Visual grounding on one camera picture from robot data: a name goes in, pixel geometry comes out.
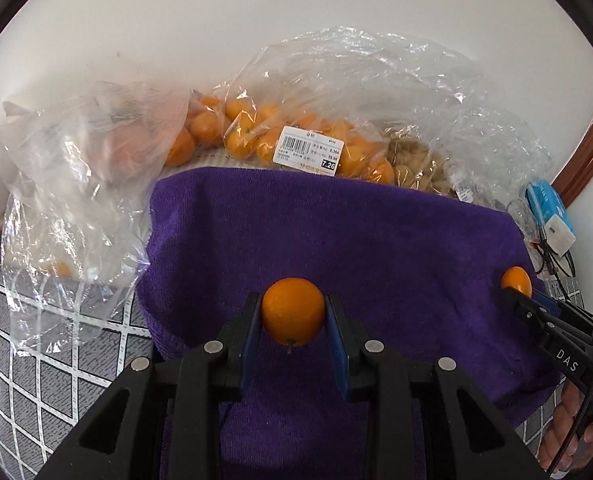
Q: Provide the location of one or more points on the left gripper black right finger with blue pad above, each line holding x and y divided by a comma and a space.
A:
426, 420

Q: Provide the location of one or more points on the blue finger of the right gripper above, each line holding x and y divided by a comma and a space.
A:
565, 311

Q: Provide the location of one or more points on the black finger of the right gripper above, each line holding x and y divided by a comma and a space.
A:
531, 316

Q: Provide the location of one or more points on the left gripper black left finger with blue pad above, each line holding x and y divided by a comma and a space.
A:
161, 420

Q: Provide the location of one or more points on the small orange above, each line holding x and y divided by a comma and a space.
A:
517, 278

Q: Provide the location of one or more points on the large orange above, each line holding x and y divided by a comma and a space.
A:
293, 312

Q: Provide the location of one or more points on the clear bag left fruits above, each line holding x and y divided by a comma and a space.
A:
80, 175

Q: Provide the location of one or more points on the blue white small box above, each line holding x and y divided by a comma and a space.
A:
551, 217

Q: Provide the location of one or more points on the purple fluffy towel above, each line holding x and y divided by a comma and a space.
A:
421, 272

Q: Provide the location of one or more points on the grey checked tablecloth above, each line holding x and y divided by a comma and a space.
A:
42, 397

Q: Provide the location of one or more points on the clear bag of mandarins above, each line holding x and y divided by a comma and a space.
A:
407, 112

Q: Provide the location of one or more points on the brown door frame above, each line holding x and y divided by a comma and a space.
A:
578, 171

